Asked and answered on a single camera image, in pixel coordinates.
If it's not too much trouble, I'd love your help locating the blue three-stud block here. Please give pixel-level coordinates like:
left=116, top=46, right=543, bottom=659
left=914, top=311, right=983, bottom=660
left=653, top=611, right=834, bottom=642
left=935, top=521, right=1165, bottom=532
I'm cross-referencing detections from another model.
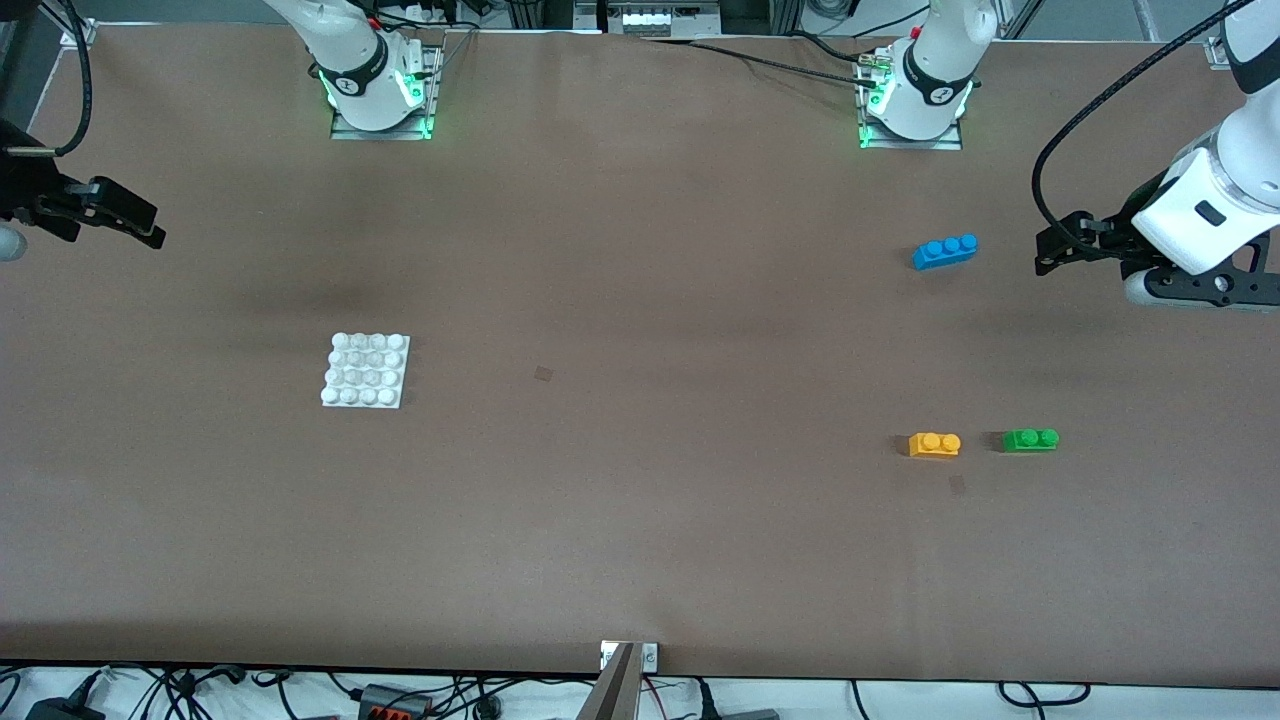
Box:
left=912, top=234, right=980, bottom=272

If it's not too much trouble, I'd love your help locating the black cable on table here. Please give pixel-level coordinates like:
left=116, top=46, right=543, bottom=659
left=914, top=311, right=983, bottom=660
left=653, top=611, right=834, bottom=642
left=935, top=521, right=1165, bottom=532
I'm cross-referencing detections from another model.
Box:
left=640, top=36, right=881, bottom=85

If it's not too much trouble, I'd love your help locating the small metal table bracket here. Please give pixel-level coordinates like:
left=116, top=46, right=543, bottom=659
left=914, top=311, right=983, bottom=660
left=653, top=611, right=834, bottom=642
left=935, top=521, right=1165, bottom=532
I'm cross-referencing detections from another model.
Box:
left=599, top=640, right=660, bottom=672

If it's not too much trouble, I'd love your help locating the white power strip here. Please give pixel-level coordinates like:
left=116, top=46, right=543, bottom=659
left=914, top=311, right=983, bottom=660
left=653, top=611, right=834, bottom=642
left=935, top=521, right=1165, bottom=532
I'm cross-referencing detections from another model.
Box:
left=604, top=4, right=693, bottom=37

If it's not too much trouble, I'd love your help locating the black power adapter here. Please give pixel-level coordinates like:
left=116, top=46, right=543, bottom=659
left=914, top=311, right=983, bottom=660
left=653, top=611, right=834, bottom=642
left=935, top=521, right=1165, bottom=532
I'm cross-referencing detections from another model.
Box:
left=24, top=696, right=107, bottom=720

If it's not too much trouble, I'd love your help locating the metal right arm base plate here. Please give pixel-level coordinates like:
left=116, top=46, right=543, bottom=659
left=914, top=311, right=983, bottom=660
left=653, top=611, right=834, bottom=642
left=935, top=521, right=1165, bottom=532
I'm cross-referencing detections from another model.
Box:
left=330, top=42, right=445, bottom=142

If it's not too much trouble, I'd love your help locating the black adapter with orange buttons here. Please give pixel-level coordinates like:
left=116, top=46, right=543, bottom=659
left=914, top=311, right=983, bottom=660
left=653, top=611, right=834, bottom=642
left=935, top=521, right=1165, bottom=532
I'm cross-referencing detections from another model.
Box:
left=358, top=684, right=433, bottom=720

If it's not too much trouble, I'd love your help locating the grey metal beam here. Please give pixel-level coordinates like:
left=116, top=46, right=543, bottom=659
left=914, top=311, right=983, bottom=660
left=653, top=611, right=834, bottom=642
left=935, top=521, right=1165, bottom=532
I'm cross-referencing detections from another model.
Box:
left=574, top=644, right=651, bottom=720

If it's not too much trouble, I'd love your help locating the white studded base plate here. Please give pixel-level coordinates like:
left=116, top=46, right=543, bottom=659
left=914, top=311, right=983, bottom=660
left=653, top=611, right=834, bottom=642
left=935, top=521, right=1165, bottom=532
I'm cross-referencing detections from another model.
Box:
left=320, top=332, right=412, bottom=410

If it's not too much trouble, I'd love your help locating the black plug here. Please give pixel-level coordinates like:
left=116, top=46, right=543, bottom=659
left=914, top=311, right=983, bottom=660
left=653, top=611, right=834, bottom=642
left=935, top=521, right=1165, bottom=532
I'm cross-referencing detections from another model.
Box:
left=698, top=680, right=783, bottom=720

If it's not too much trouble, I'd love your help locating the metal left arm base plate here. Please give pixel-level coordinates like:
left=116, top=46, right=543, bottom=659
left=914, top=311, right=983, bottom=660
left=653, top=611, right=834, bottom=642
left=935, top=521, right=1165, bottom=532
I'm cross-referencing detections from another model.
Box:
left=857, top=48, right=967, bottom=152

